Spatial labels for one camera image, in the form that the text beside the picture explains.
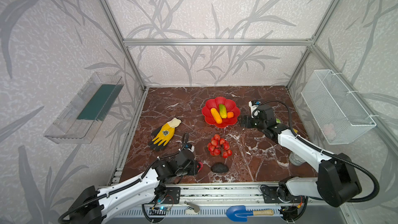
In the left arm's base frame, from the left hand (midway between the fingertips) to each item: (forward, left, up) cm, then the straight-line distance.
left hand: (200, 163), depth 80 cm
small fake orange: (+31, -18, -2) cm, 36 cm away
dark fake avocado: (-2, -10, 0) cm, 10 cm away
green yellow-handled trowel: (+10, -34, +26) cm, 44 cm away
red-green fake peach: (-2, 0, -2) cm, 2 cm away
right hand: (+25, -24, +11) cm, 37 cm away
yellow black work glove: (+16, +24, -2) cm, 29 cm away
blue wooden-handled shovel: (-21, -18, -2) cm, 28 cm away
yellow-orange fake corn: (+30, -9, -1) cm, 31 cm away
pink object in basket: (+11, -62, +17) cm, 66 cm away
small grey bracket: (-19, +3, -3) cm, 20 cm away
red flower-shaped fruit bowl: (+39, -19, -4) cm, 44 cm away
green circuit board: (-20, +18, -5) cm, 27 cm away
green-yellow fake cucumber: (+33, -13, 0) cm, 36 cm away
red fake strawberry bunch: (+8, -9, +2) cm, 13 cm away
